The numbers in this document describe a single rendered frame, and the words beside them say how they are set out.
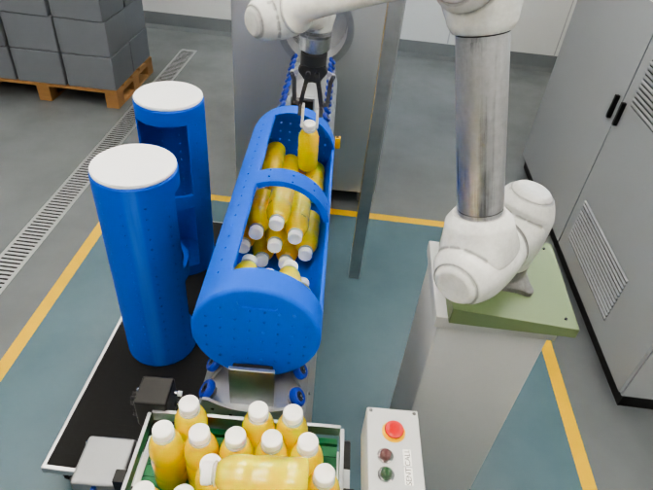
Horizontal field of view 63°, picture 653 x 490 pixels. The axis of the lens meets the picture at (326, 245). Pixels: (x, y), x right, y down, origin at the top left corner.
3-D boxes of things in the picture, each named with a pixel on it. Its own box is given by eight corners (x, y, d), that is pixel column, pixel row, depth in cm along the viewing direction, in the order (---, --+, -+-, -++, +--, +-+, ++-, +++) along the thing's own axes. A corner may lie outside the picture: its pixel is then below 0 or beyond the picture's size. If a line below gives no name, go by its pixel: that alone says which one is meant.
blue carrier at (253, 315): (328, 183, 193) (340, 110, 175) (313, 383, 125) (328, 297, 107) (251, 172, 192) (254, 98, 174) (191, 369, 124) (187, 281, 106)
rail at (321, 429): (339, 433, 115) (340, 425, 113) (339, 436, 114) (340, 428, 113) (154, 416, 114) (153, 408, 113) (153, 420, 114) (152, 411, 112)
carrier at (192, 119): (157, 242, 281) (157, 279, 260) (133, 83, 226) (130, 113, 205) (213, 238, 288) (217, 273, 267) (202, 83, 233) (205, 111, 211)
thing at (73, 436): (264, 246, 309) (264, 226, 300) (191, 506, 193) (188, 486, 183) (176, 236, 310) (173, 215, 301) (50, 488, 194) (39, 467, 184)
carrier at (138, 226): (165, 377, 217) (210, 333, 236) (133, 201, 161) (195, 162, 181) (114, 347, 226) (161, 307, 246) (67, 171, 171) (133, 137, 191)
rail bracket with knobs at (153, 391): (187, 405, 123) (183, 378, 116) (179, 434, 117) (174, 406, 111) (144, 402, 123) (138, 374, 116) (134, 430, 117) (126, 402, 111)
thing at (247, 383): (275, 398, 123) (276, 364, 115) (273, 406, 121) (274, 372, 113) (231, 394, 123) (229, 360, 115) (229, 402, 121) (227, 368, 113)
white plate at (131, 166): (133, 196, 161) (133, 199, 162) (193, 159, 180) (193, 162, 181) (69, 167, 170) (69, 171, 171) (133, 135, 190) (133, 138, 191)
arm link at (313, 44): (300, 21, 149) (299, 43, 152) (297, 32, 142) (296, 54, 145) (332, 25, 149) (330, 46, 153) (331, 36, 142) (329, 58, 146)
